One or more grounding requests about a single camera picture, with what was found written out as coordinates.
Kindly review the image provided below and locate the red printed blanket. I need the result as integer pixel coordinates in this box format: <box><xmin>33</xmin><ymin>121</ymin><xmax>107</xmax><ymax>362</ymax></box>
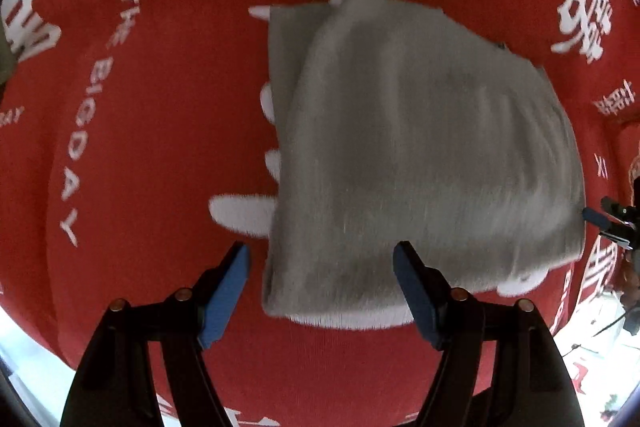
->
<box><xmin>0</xmin><ymin>0</ymin><xmax>640</xmax><ymax>427</ymax></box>

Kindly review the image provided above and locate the person's right forearm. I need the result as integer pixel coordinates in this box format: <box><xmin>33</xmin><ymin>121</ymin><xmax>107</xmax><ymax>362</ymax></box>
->
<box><xmin>620</xmin><ymin>252</ymin><xmax>640</xmax><ymax>335</ymax></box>

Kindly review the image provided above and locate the light green cloth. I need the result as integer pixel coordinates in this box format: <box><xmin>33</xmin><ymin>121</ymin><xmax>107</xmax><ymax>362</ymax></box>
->
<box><xmin>0</xmin><ymin>19</ymin><xmax>17</xmax><ymax>84</ymax></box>

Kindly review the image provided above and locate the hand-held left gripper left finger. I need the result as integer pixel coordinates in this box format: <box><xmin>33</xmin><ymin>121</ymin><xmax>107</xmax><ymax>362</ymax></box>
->
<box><xmin>60</xmin><ymin>241</ymin><xmax>251</xmax><ymax>427</ymax></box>

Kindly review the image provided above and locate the grey knit sweater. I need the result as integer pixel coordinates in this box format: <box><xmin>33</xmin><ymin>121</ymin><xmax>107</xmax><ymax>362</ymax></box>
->
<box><xmin>261</xmin><ymin>0</ymin><xmax>587</xmax><ymax>332</ymax></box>

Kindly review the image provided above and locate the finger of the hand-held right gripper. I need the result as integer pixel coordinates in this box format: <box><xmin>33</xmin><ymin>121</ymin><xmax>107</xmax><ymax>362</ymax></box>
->
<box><xmin>601</xmin><ymin>196</ymin><xmax>640</xmax><ymax>219</ymax></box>
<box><xmin>581</xmin><ymin>206</ymin><xmax>626</xmax><ymax>234</ymax></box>

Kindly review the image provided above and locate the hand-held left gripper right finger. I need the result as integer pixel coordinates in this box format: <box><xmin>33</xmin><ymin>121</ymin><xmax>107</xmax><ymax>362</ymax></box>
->
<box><xmin>392</xmin><ymin>241</ymin><xmax>586</xmax><ymax>427</ymax></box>

